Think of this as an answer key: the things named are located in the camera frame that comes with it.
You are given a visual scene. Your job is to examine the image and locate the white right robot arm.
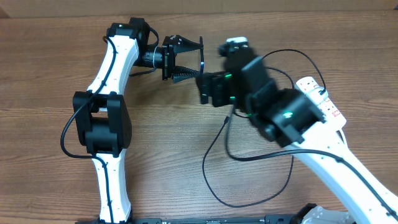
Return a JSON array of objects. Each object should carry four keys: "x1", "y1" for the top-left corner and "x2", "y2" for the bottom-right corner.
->
[{"x1": 197, "y1": 47, "x2": 397, "y2": 223}]

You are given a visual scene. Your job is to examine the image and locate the white power strip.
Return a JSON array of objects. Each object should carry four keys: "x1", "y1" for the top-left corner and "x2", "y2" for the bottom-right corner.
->
[{"x1": 295, "y1": 77, "x2": 346, "y2": 131}]

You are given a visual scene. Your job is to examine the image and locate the white charger plug adapter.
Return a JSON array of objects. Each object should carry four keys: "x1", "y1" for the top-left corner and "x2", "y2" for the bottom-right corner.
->
[{"x1": 305, "y1": 86, "x2": 328, "y2": 105}]

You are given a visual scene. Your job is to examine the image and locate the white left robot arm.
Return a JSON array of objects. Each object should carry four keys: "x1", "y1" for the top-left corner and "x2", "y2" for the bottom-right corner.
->
[{"x1": 71, "y1": 17, "x2": 205, "y2": 223}]

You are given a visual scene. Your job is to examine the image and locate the Samsung Galaxy smartphone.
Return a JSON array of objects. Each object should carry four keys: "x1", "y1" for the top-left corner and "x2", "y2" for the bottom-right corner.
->
[{"x1": 198, "y1": 36, "x2": 205, "y2": 76}]

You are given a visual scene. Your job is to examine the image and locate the white power strip cord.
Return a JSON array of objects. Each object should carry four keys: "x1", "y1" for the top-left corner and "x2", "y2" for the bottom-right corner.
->
[{"x1": 337, "y1": 129, "x2": 349, "y2": 147}]

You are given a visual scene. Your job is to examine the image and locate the black USB charging cable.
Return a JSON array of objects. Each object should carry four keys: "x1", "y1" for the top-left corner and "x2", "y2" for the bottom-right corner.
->
[{"x1": 201, "y1": 49, "x2": 328, "y2": 208}]

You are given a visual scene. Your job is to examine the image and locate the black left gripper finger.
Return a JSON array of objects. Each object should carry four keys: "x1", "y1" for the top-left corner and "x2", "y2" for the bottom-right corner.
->
[
  {"x1": 172, "y1": 66, "x2": 201, "y2": 83},
  {"x1": 174, "y1": 35, "x2": 203, "y2": 53}
]

